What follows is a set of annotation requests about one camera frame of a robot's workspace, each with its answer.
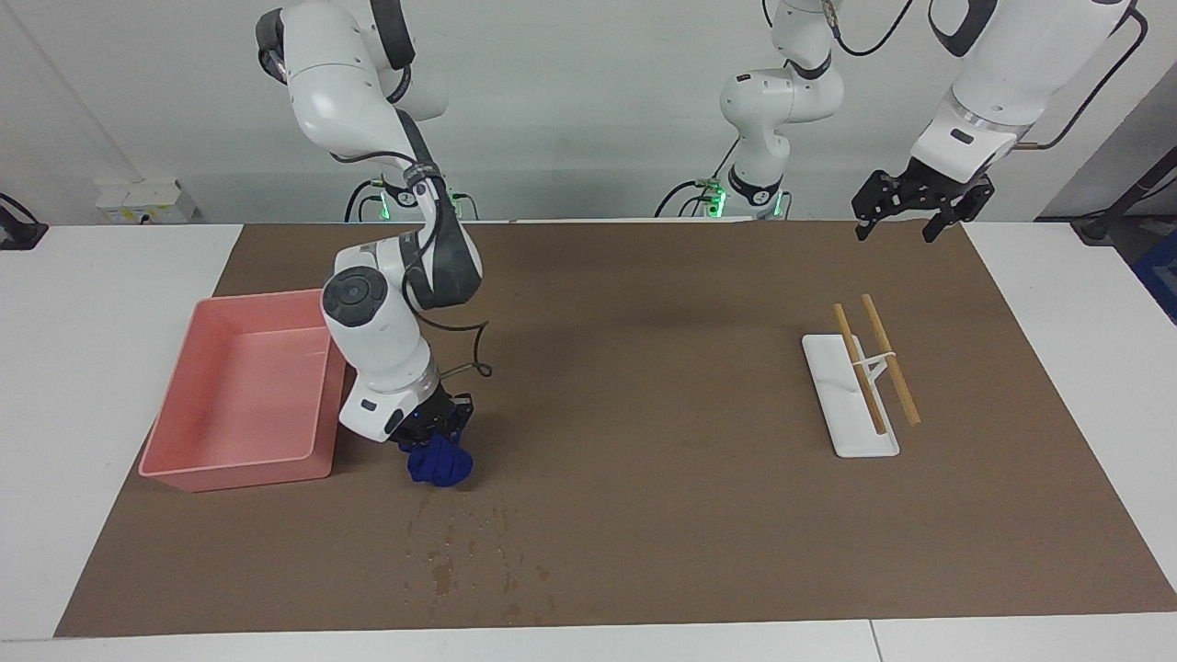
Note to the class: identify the black stand pole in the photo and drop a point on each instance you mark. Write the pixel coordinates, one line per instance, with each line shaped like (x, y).
(1099, 225)

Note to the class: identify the blue towel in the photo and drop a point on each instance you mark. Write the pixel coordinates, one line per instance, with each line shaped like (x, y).
(441, 464)

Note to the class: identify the white wall socket box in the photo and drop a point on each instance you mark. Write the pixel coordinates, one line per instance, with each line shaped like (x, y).
(138, 198)

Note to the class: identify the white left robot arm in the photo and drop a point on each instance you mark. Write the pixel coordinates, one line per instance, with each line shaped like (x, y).
(1021, 64)

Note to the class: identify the pink plastic bin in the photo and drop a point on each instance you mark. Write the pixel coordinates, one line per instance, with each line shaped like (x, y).
(248, 395)

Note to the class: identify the brown paper mat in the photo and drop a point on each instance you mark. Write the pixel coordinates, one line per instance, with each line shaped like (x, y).
(690, 460)

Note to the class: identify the white towel rack wooden rods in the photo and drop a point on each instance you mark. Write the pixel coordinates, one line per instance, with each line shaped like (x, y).
(855, 432)

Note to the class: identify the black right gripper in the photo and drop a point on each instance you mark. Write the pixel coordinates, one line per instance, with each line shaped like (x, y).
(430, 414)

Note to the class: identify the blue crate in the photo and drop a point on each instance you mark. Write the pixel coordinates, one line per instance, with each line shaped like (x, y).
(1160, 271)

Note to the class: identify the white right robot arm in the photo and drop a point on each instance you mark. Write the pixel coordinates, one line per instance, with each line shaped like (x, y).
(377, 331)

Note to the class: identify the black clamp mount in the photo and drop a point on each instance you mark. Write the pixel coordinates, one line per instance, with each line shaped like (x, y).
(18, 234)

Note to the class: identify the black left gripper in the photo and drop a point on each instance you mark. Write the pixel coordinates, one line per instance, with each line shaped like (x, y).
(942, 187)

